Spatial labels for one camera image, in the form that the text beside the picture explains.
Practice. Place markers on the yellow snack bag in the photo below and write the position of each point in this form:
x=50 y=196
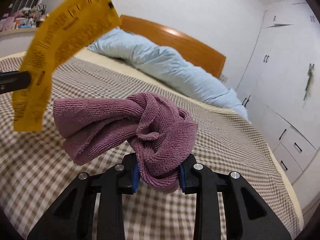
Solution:
x=73 y=25

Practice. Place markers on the wooden headboard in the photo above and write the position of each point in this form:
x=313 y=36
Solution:
x=191 y=49

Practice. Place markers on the light blue duvet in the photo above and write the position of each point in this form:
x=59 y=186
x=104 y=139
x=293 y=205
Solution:
x=168 y=66

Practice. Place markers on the white wardrobe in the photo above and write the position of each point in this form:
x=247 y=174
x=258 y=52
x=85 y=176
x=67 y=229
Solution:
x=280 y=90

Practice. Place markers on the cluttered window shelf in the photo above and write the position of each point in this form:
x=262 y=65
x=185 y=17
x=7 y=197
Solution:
x=24 y=20

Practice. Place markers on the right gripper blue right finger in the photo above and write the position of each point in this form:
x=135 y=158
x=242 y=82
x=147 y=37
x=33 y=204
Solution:
x=247 y=215

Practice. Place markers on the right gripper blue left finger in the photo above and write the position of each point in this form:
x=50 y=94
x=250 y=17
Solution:
x=88 y=200

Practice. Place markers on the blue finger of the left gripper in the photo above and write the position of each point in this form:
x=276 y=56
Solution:
x=13 y=81

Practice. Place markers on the brown checkered bedspread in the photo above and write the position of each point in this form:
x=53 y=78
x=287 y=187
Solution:
x=36 y=167

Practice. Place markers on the purple towel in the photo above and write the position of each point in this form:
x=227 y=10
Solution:
x=161 y=134

